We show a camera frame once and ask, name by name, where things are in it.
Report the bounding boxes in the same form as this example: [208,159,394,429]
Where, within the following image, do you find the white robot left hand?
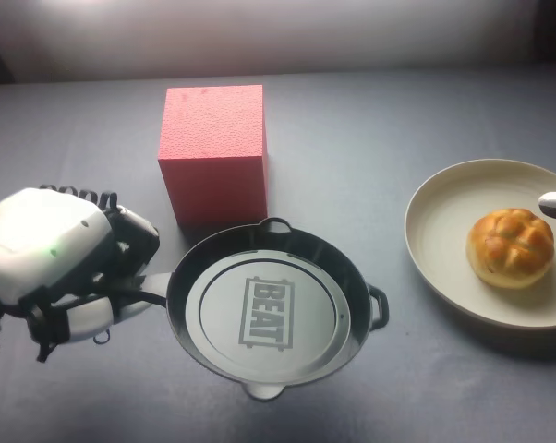
[0,184,173,364]

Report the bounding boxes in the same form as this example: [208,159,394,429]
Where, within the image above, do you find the black cast iron pan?
[91,216,391,401]

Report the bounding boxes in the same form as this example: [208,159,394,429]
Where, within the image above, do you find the red block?
[157,84,269,231]

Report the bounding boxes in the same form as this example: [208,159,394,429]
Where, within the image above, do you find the cream round plate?
[404,158,556,329]

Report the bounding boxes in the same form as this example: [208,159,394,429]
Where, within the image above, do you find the golden bread bun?
[465,208,556,290]

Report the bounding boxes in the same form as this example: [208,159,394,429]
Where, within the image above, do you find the grey table cloth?
[0,68,556,443]

